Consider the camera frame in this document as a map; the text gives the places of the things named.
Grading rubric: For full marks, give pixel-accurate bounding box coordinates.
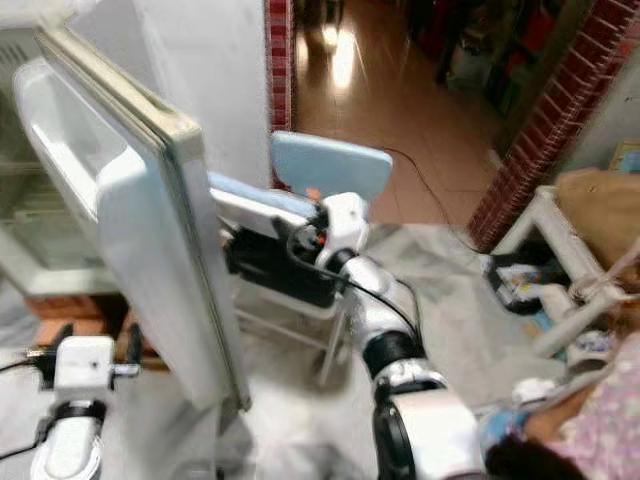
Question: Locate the white fridge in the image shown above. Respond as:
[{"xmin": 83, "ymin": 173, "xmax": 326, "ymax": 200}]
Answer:
[{"xmin": 0, "ymin": 0, "xmax": 96, "ymax": 298}]

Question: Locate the white fridge door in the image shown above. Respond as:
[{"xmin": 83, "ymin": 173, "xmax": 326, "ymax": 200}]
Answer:
[{"xmin": 12, "ymin": 22, "xmax": 253, "ymax": 413}]

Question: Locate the black box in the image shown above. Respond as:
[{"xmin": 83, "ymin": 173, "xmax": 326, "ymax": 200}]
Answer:
[{"xmin": 225, "ymin": 228, "xmax": 339, "ymax": 309}]

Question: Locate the light blue chair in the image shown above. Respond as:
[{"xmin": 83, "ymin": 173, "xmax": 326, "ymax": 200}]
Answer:
[{"xmin": 208, "ymin": 130, "xmax": 394, "ymax": 386}]

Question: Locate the black printed tray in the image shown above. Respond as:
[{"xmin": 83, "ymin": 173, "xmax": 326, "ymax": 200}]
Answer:
[{"xmin": 484, "ymin": 260, "xmax": 549, "ymax": 317}]

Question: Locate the red brick pillar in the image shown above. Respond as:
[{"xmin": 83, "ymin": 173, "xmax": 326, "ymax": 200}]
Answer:
[{"xmin": 468, "ymin": 0, "xmax": 640, "ymax": 253}]

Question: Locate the dark cluttered shelf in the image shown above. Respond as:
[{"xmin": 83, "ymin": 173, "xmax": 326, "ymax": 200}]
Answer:
[{"xmin": 432, "ymin": 0, "xmax": 561, "ymax": 113}]

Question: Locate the brown sack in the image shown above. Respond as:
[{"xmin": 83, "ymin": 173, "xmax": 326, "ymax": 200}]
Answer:
[{"xmin": 555, "ymin": 166, "xmax": 640, "ymax": 293}]

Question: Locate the person in pink patterned clothes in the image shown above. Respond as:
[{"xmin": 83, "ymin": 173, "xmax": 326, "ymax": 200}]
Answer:
[{"xmin": 482, "ymin": 335, "xmax": 640, "ymax": 480}]

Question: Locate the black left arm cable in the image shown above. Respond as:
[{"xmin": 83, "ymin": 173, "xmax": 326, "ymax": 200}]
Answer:
[{"xmin": 0, "ymin": 358, "xmax": 53, "ymax": 463}]

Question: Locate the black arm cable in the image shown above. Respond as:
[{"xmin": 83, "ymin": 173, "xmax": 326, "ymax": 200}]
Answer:
[
  {"xmin": 0, "ymin": 358, "xmax": 53, "ymax": 463},
  {"xmin": 285, "ymin": 228, "xmax": 423, "ymax": 336}
]

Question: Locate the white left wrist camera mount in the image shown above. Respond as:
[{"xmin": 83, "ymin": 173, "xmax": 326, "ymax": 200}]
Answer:
[{"xmin": 52, "ymin": 336, "xmax": 116, "ymax": 403}]

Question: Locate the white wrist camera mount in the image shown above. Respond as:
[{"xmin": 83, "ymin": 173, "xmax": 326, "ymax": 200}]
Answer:
[
  {"xmin": 52, "ymin": 336, "xmax": 116, "ymax": 403},
  {"xmin": 315, "ymin": 192, "xmax": 370, "ymax": 266}
]

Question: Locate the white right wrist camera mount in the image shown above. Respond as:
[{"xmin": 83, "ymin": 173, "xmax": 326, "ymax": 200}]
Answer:
[{"xmin": 315, "ymin": 192, "xmax": 370, "ymax": 266}]

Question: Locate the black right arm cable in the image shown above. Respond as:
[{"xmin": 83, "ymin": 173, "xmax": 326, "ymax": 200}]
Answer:
[{"xmin": 285, "ymin": 228, "xmax": 423, "ymax": 336}]

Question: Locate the thin black floor cable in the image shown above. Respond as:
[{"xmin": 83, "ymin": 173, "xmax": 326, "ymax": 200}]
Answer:
[{"xmin": 388, "ymin": 146, "xmax": 477, "ymax": 253}]

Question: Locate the narrow red brick wall edge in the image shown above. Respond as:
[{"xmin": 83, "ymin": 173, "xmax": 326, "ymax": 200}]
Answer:
[{"xmin": 265, "ymin": 0, "xmax": 297, "ymax": 191}]

